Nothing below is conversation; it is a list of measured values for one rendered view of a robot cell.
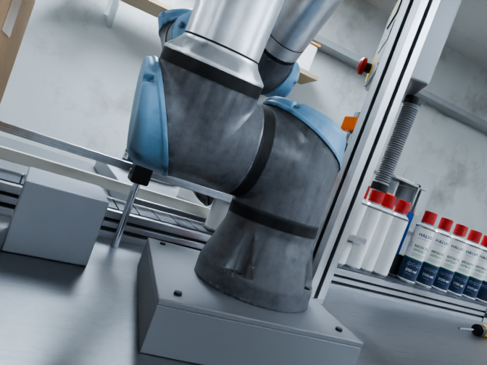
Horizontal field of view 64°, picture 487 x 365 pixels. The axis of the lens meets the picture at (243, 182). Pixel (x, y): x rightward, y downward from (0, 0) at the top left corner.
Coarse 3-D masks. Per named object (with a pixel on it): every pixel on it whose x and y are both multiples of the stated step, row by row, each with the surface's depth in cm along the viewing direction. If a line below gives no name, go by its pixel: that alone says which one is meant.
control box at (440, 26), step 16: (448, 0) 73; (448, 16) 73; (384, 32) 88; (432, 32) 73; (448, 32) 73; (384, 48) 75; (432, 48) 73; (416, 64) 73; (432, 64) 73; (368, 80) 85; (416, 80) 74
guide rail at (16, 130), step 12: (0, 120) 57; (12, 132) 58; (24, 132) 59; (36, 132) 60; (48, 144) 60; (60, 144) 61; (72, 144) 62; (84, 156) 63; (96, 156) 64; (108, 156) 64; (120, 168) 66; (168, 180) 70; (180, 180) 71; (204, 192) 73; (216, 192) 74; (360, 240) 93
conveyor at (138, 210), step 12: (0, 168) 65; (12, 180) 60; (24, 180) 62; (120, 204) 71; (144, 216) 69; (156, 216) 73; (168, 216) 77; (192, 228) 74; (204, 228) 78; (372, 276) 97; (420, 288) 106; (432, 288) 115; (468, 300) 119
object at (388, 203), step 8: (384, 200) 100; (392, 200) 99; (384, 208) 100; (392, 208) 100; (384, 216) 99; (392, 216) 99; (384, 224) 99; (376, 232) 99; (384, 232) 99; (376, 240) 99; (368, 248) 99; (376, 248) 99; (368, 256) 99; (376, 256) 100; (368, 264) 99; (368, 272) 99
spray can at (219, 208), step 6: (216, 198) 78; (216, 204) 78; (222, 204) 77; (228, 204) 77; (210, 210) 79; (216, 210) 78; (222, 210) 77; (210, 216) 78; (216, 216) 77; (222, 216) 77; (210, 222) 78; (216, 222) 77; (210, 228) 78; (216, 228) 77
